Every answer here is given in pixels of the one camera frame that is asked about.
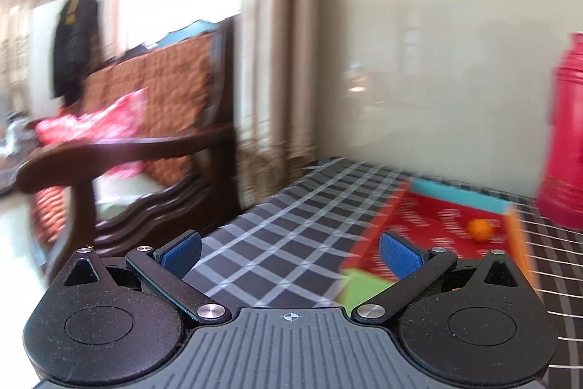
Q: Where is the dark wooden sofa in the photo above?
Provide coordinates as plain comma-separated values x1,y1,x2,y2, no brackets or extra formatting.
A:
16,15,243,283

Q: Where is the black white checked tablecloth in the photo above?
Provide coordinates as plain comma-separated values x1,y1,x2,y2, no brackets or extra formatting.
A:
200,156,583,372

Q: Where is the red plastic bottle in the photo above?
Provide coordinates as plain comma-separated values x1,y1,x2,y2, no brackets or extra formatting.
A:
537,31,583,231

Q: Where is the black hanging coat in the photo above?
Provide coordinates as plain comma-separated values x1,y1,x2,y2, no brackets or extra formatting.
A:
51,0,102,104

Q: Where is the small orange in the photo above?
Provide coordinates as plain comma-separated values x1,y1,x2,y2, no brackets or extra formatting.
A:
467,218,495,242

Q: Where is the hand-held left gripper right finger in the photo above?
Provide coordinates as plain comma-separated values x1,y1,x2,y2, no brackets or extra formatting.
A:
351,231,523,323

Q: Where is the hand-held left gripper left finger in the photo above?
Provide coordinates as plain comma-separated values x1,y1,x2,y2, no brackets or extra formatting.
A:
61,231,230,323

